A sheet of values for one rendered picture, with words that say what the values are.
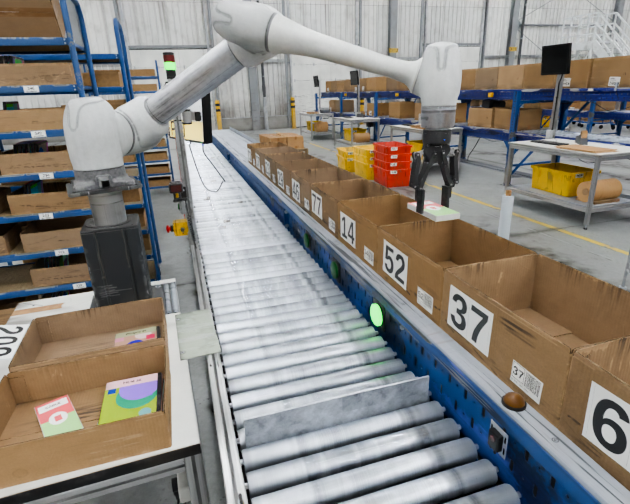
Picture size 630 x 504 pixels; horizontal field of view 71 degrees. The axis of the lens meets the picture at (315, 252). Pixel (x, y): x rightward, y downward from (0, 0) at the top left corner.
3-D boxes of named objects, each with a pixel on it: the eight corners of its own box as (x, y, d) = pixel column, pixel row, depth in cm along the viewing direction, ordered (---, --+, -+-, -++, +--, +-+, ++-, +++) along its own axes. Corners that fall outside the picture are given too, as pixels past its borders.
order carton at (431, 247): (376, 273, 151) (376, 226, 145) (450, 261, 159) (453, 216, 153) (439, 328, 116) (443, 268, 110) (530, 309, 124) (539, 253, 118)
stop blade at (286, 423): (246, 450, 100) (243, 418, 96) (426, 404, 112) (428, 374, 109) (247, 452, 99) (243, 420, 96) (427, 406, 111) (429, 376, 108)
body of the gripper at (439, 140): (443, 126, 123) (441, 159, 126) (416, 128, 121) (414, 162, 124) (459, 128, 116) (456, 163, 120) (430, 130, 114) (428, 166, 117)
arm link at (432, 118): (414, 106, 120) (413, 129, 122) (432, 107, 111) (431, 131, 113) (443, 105, 122) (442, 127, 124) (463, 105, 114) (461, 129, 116)
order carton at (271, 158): (265, 177, 327) (263, 154, 321) (303, 174, 335) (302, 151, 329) (276, 187, 291) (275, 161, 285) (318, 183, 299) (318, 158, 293)
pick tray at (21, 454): (15, 405, 112) (4, 373, 109) (171, 374, 123) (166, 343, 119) (-30, 497, 87) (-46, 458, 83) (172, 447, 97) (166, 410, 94)
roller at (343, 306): (212, 335, 151) (210, 322, 149) (352, 309, 165) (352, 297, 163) (213, 342, 147) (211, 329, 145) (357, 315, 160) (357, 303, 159)
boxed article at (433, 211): (435, 221, 119) (436, 216, 118) (407, 208, 133) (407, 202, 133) (459, 218, 121) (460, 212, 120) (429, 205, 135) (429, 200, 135)
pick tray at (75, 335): (40, 345, 139) (32, 317, 136) (167, 322, 151) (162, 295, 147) (16, 401, 114) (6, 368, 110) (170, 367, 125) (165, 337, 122)
